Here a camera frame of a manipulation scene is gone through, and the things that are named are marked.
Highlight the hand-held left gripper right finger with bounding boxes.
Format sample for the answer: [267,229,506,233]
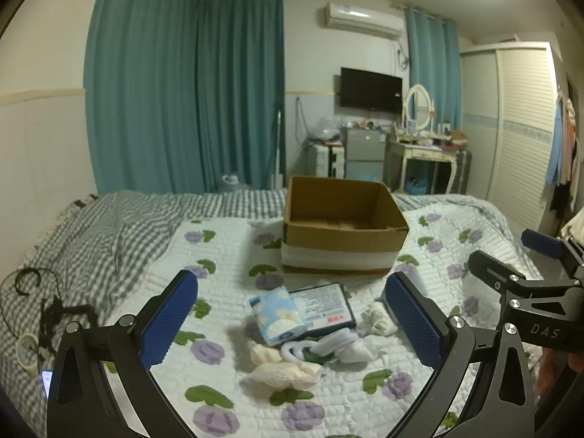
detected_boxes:
[383,271,534,438]

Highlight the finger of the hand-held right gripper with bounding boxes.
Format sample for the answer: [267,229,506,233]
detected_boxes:
[521,229,584,284]
[468,250,573,304]

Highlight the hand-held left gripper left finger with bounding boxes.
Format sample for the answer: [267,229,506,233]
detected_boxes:
[46,269,201,438]

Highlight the cotton pad pack dark edge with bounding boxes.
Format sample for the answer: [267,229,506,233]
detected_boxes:
[289,283,357,331]

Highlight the cream sock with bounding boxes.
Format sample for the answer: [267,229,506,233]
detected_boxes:
[246,360,322,391]
[247,340,284,366]

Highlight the brown cardboard box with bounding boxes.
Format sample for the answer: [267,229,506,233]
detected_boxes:
[280,176,409,277]

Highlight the light blue tissue pack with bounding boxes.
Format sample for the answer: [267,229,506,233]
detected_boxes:
[249,285,312,346]

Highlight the white plastic clothes hanger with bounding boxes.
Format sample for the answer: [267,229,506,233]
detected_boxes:
[280,331,359,366]

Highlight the reddish cloth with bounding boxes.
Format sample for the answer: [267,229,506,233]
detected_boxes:
[531,347,584,420]

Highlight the white floral quilt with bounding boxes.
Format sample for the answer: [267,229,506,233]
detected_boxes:
[103,212,543,438]
[0,189,516,438]

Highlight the hanging clothes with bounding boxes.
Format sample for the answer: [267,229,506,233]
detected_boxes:
[545,91,584,220]

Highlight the white louvred wardrobe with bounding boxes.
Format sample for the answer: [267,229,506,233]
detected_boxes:
[458,41,562,233]

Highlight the white dressing table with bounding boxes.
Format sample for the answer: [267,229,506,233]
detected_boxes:
[385,139,459,195]

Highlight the white round clock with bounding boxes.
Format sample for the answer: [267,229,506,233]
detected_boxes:
[16,333,44,375]

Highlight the black headset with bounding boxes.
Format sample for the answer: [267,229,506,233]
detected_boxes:
[14,268,59,296]

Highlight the small silver fridge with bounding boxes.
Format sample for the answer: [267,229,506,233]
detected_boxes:
[341,127,386,178]

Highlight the white oval mirror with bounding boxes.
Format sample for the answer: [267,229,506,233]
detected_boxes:
[404,84,434,131]

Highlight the white suitcase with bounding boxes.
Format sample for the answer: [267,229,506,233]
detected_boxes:
[307,142,345,178]

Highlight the teal curtain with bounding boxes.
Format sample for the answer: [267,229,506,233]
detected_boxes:
[405,7,461,131]
[83,0,204,195]
[196,0,286,192]

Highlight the clear plastic bag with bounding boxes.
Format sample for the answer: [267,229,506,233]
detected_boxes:
[315,116,343,142]

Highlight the white air conditioner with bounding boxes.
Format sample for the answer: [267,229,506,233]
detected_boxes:
[323,2,404,41]

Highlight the black cable bundle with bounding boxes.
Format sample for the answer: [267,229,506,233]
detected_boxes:
[39,296,99,361]

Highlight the black wall television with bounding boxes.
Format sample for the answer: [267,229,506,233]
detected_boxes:
[340,68,403,114]

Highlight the wall cable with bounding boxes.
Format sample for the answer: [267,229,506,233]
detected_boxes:
[294,96,315,147]

